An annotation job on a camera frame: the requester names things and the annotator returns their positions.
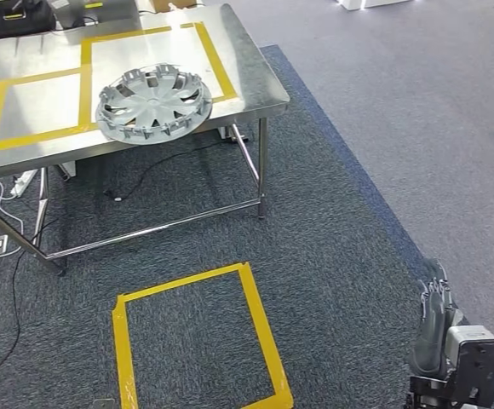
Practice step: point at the white power strip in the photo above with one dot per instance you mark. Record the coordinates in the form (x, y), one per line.
(23, 182)

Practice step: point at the large yellow table tape square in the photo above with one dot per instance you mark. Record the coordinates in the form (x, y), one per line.
(219, 67)

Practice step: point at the yellow floor tape square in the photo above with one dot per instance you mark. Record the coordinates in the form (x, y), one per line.
(267, 338)

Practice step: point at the grey plastic wheel hubcap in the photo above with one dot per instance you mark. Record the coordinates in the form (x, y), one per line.
(153, 104)

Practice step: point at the steel workbench table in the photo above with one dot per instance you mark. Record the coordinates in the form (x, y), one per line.
(251, 84)

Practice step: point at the large grey metal case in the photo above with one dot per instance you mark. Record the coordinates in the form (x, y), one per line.
(110, 11)

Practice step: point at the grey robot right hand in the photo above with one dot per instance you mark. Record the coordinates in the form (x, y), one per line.
(432, 327)

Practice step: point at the black equipment bag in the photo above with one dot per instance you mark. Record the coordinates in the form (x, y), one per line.
(17, 25)

